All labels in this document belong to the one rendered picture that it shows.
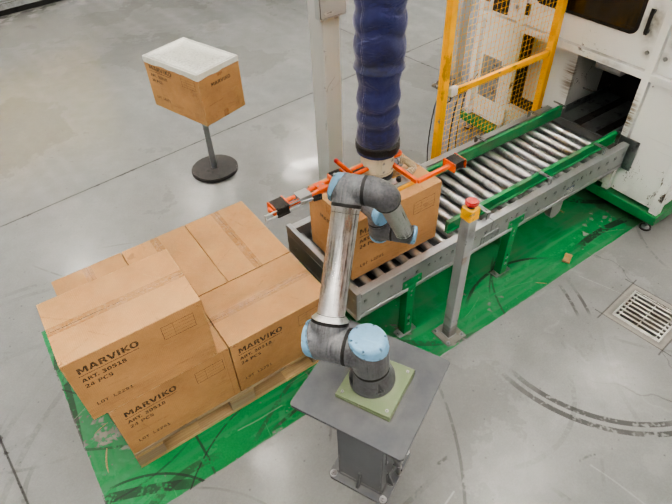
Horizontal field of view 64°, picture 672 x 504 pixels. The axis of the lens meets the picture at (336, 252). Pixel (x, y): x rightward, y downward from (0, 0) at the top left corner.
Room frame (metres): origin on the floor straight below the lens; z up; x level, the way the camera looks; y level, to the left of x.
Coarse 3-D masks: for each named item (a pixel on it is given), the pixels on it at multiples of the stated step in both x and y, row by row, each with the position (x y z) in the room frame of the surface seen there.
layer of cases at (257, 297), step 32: (192, 224) 2.55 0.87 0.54; (224, 224) 2.53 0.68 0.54; (256, 224) 2.52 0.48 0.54; (128, 256) 2.29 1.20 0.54; (192, 256) 2.26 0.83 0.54; (224, 256) 2.25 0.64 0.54; (256, 256) 2.24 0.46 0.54; (288, 256) 2.22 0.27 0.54; (64, 288) 2.05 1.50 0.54; (224, 288) 2.00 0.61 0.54; (256, 288) 1.99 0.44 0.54; (288, 288) 1.98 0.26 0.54; (224, 320) 1.77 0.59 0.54; (256, 320) 1.77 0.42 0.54; (288, 320) 1.79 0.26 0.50; (224, 352) 1.59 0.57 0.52; (256, 352) 1.68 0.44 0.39; (288, 352) 1.77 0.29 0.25; (160, 384) 1.41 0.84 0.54; (192, 384) 1.48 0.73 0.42; (224, 384) 1.56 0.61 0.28; (128, 416) 1.31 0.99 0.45; (160, 416) 1.38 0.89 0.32; (192, 416) 1.45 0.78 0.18
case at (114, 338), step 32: (160, 256) 1.85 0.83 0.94; (96, 288) 1.66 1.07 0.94; (128, 288) 1.65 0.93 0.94; (160, 288) 1.64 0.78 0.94; (192, 288) 1.63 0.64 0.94; (64, 320) 1.48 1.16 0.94; (96, 320) 1.48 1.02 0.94; (128, 320) 1.47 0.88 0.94; (160, 320) 1.47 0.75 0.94; (192, 320) 1.53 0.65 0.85; (64, 352) 1.32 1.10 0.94; (96, 352) 1.32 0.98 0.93; (128, 352) 1.38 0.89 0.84; (160, 352) 1.44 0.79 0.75; (192, 352) 1.51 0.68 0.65; (96, 384) 1.29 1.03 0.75; (128, 384) 1.35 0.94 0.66; (96, 416) 1.25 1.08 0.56
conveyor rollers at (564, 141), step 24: (504, 144) 3.28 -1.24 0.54; (528, 144) 3.25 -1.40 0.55; (552, 144) 3.26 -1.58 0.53; (576, 144) 3.22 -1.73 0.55; (480, 168) 3.00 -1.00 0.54; (504, 168) 2.98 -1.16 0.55; (528, 168) 2.99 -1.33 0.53; (480, 192) 2.75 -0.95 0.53; (480, 216) 2.50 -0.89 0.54; (432, 240) 2.33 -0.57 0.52; (384, 264) 2.14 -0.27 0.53
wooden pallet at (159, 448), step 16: (288, 368) 1.82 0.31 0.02; (304, 368) 1.82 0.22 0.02; (256, 384) 1.65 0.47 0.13; (272, 384) 1.72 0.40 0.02; (240, 400) 1.59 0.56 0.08; (208, 416) 1.54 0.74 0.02; (224, 416) 1.53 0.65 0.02; (176, 432) 1.39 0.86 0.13; (192, 432) 1.45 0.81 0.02; (144, 448) 1.31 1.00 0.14; (160, 448) 1.34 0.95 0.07; (144, 464) 1.28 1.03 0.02
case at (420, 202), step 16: (416, 176) 2.38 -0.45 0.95; (400, 192) 2.25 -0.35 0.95; (416, 192) 2.24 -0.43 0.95; (432, 192) 2.30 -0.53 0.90; (320, 208) 2.24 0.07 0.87; (416, 208) 2.24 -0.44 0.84; (432, 208) 2.30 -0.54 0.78; (320, 224) 2.25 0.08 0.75; (416, 224) 2.24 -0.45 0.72; (432, 224) 2.31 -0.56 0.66; (320, 240) 2.26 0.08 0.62; (368, 240) 2.06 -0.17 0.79; (416, 240) 2.25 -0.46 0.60; (368, 256) 2.07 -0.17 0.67; (384, 256) 2.13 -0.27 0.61; (352, 272) 2.01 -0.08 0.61
